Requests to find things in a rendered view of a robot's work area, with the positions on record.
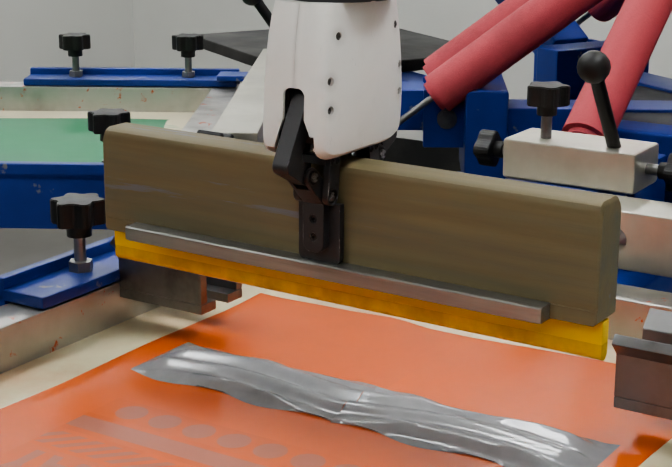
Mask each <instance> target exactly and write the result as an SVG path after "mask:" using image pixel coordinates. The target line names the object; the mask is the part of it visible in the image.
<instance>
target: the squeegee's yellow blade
mask: <svg viewBox="0 0 672 467"><path fill-rule="evenodd" d="M115 244H116V245H121V246H125V247H130V248H135V249H140V250H145V251H150V252H154V253H159V254H164V255H169V256H174V257H178V258H183V259H188V260H193V261H198V262H202V263H207V264H212V265H217V266H222V267H227V268H231V269H236V270H241V271H246V272H251V273H255V274H260V275H265V276H270V277H275V278H279V279H284V280H289V281H294V282H299V283H304V284H308V285H313V286H318V287H323V288H328V289H332V290H337V291H342V292H347V293H352V294H356V295H361V296H366V297H371V298H376V299H380V300H385V301H390V302H395V303H400V304H405V305H409V306H414V307H419V308H424V309H429V310H433V311H438V312H443V313H448V314H453V315H457V316H462V317H467V318H472V319H477V320H482V321H486V322H491V323H496V324H501V325H506V326H510V327H515V328H520V329H525V330H530V331H534V332H539V333H544V334H549V335H554V336H559V337H563V338H568V339H573V340H578V341H583V342H587V343H592V344H597V345H603V344H604V343H606V342H607V341H608V330H609V318H606V319H604V320H603V321H601V322H600V323H598V324H597V325H596V326H594V327H591V326H586V325H581V324H576V323H571V322H566V321H561V320H556V319H551V318H550V319H548V320H547V321H545V322H543V323H542V324H535V323H530V322H525V321H520V320H515V319H510V318H506V317H501V316H496V315H491V314H486V313H481V312H476V311H471V310H467V309H462V308H457V307H452V306H447V305H442V304H437V303H432V302H427V301H423V300H418V299H413V298H408V297H403V296H398V295H393V294H388V293H383V292H379V291H374V290H369V289H364V288H359V287H354V286H349V285H344V284H339V283H335V282H330V281H325V280H320V279H315V278H310V277H305V276H300V275H295V274H291V273H286V272H281V271H276V270H271V269H266V268H261V267H256V266H251V265H247V264H242V263H237V262H232V261H227V260H222V259H217V258H212V257H208V256H203V255H198V254H193V253H188V252H183V251H178V250H173V249H168V248H164V247H159V246H154V245H149V244H144V243H139V242H134V241H129V240H127V239H126V236H125V233H124V232H119V231H115Z"/></svg>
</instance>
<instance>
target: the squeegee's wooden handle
mask: <svg viewBox="0 0 672 467"><path fill-rule="evenodd" d="M275 153H276V152H272V151H269V150H268V149H267V148H266V147H265V144H264V143H261V142H255V141H248V140H241V139H235V138H228V137H221V136H215V135H208V134H201V133H194V132H188V131H181V130H174V129H168V128H161V127H154V126H148V125H141V124H134V123H128V122H125V123H121V124H117V125H113V126H109V127H108V128H107V129H106V130H105V133H104V137H103V159H104V187H105V214H106V227H107V229H109V230H114V231H119V232H124V233H125V227H126V226H127V225H130V224H133V223H136V222H139V223H144V224H149V225H155V226H160V227H165V228H170V229H175V230H180V231H185V232H190V233H195V234H201V235H206V236H211V237H216V238H221V239H226V240H231V241H236V242H242V243H247V244H252V245H257V246H262V247H267V248H272V249H277V250H283V251H288V252H293V253H298V254H299V201H298V200H295V198H294V196H293V187H292V186H291V185H290V183H289V182H288V180H286V179H284V178H282V177H281V176H279V175H277V174H275V173H274V172H273V170H272V164H273V160H274V156H275ZM336 203H342V204H344V258H343V261H342V262H344V263H349V264H354V265H359V266H364V267H370V268H375V269H380V270H385V271H390V272H395V273H400V274H405V275H411V276H416V277H421V278H426V279H431V280H436V281H441V282H446V283H452V284H457V285H462V286H467V287H472V288H477V289H482V290H487V291H493V292H498V293H503V294H508V295H513V296H518V297H523V298H528V299H533V300H539V301H544V302H549V303H550V312H549V318H551V319H556V320H561V321H566V322H571V323H576V324H581V325H586V326H591V327H594V326H596V325H597V324H598V323H600V322H601V321H603V320H604V319H606V318H607V317H608V316H610V315H611V314H613V313H614V312H615V308H616V291H617V274H618V258H619V241H620V224H621V203H620V201H619V198H618V197H617V196H616V195H610V194H603V193H596V192H590V191H583V190H576V189H569V188H563V187H556V186H549V185H543V184H536V183H529V182H523V181H516V180H509V179H502V178H496V177H489V176H482V175H476V174H469V173H462V172H456V171H449V170H442V169H436V168H429V167H422V166H415V165H409V164H402V163H395V162H389V161H382V160H375V159H369V158H362V157H355V156H348V155H343V156H341V160H340V175H339V190H338V199H337V202H336Z"/></svg>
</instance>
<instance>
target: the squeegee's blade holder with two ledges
mask: <svg viewBox="0 0 672 467"><path fill-rule="evenodd" d="M125 236H126V239H127V240H129V241H134V242H139V243H144V244H149V245H154V246H159V247H164V248H168V249H173V250H178V251H183V252H188V253H193V254H198V255H203V256H208V257H212V258H217V259H222V260H227V261H232V262H237V263H242V264H247V265H251V266H256V267H261V268H266V269H271V270H276V271H281V272H286V273H291V274H295V275H300V276H305V277H310V278H315V279H320V280H325V281H330V282H335V283H339V284H344V285H349V286H354V287H359V288H364V289H369V290H374V291H379V292H383V293H388V294H393V295H398V296H403V297H408V298H413V299H418V300H423V301H427V302H432V303H437V304H442V305H447V306H452V307H457V308H462V309H467V310H471V311H476V312H481V313H486V314H491V315H496V316H501V317H506V318H510V319H515V320H520V321H525V322H530V323H535V324H542V323H543V322H545V321H547V320H548V319H550V318H549V312H550V303H549V302H544V301H539V300H533V299H528V298H523V297H518V296H513V295H508V294H503V293H498V292H493V291H487V290H482V289H477V288H472V287H467V286H462V285H457V284H452V283H446V282H441V281H436V280H431V279H426V278H421V277H416V276H411V275H405V274H400V273H395V272H390V271H385V270H380V269H375V268H370V267H364V266H359V265H354V264H349V263H344V262H341V263H338V264H331V263H326V262H321V261H315V260H310V259H305V258H302V257H301V256H300V255H299V254H298V253H293V252H288V251H283V250H277V249H272V248H267V247H262V246H257V245H252V244H247V243H242V242H236V241H231V240H226V239H221V238H216V237H211V236H206V235H201V234H195V233H190V232H185V231H180V230H175V229H170V228H165V227H160V226H155V225H149V224H144V223H139V222H136V223H133V224H130V225H127V226H126V227H125Z"/></svg>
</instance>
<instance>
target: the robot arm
mask: <svg viewBox="0 0 672 467"><path fill-rule="evenodd" d="M401 95H402V73H401V47H400V32H399V21H398V11H397V4H396V0H275V3H274V7H273V12H272V17H271V23H270V29H269V35H268V44H267V53H266V67H265V82H264V103H263V138H264V144H265V147H266V148H267V149H268V150H269V151H272V152H276V153H275V156H274V160H273V164H272V170H273V172H274V173H275V174H277V175H279V176H281V177H282V178H284V179H286V180H288V182H289V183H290V185H291V186H292V187H293V196H294V198H295V200H298V201H299V255H300V256H301V257H302V258H305V259H310V260H315V261H321V262H326V263H331V264H338V263H341V262H342V261H343V258H344V204H342V203H336V202H337V199H338V190H339V175H340V160H341V156H343V155H348V156H352V155H351V153H352V152H355V153H354V155H353V156H355V157H362V158H369V159H375V160H382V161H383V159H384V158H385V153H386V151H387V150H388V148H389V147H390V146H391V144H392V143H393V142H394V140H395V139H396V136H397V129H398V127H399V123H400V114H401ZM311 144H314V149H313V152H311V151H310V148H311ZM311 163H312V164H318V165H325V166H324V170H323V178H322V177H321V175H320V174H319V173H318V171H317V170H316V169H315V168H312V167H311Z"/></svg>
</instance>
